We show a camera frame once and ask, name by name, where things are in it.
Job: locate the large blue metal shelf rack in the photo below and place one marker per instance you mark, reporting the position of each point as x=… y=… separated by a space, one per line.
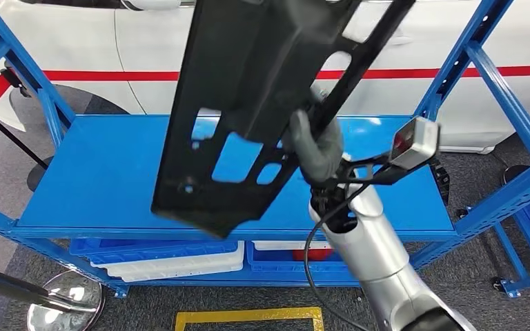
x=109 y=182

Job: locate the yellow floor tape square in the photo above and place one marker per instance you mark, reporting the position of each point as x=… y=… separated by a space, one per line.
x=246 y=314

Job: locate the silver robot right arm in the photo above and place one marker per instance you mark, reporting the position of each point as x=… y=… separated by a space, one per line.
x=370 y=256

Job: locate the small black caster wheel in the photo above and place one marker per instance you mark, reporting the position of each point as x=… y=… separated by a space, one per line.
x=498 y=284
x=462 y=214

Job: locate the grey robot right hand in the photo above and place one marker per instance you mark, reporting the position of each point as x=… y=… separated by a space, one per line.
x=322 y=160

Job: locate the red object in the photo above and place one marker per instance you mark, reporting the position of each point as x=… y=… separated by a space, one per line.
x=310 y=255

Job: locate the large black plastic car part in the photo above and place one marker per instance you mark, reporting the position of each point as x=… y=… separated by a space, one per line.
x=246 y=68

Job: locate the blue plastic bin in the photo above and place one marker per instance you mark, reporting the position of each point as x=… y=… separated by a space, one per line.
x=274 y=265
x=155 y=246

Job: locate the chrome stanchion post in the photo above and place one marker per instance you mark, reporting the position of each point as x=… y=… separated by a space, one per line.
x=64 y=297

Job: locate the white car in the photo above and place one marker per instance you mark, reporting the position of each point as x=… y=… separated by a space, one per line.
x=86 y=36

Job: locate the black ribbed plastic piece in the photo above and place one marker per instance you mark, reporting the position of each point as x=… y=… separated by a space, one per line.
x=440 y=180

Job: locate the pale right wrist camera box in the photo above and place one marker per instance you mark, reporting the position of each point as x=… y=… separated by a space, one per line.
x=418 y=141

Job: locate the black stanchion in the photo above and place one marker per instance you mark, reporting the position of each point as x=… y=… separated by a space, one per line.
x=516 y=174
x=41 y=176

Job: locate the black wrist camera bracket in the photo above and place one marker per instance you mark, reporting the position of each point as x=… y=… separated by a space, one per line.
x=384 y=177

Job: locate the long red barrier belt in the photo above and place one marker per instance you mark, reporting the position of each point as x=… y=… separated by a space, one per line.
x=109 y=75

